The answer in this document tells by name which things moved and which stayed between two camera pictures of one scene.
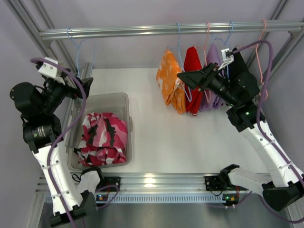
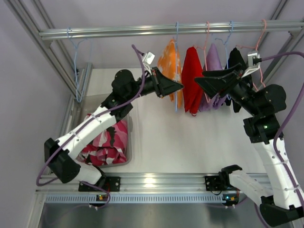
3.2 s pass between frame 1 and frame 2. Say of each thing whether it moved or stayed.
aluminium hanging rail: stayed
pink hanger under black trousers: stayed
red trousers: stayed
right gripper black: moved
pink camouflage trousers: stayed
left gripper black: moved
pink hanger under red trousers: stayed
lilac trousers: stayed
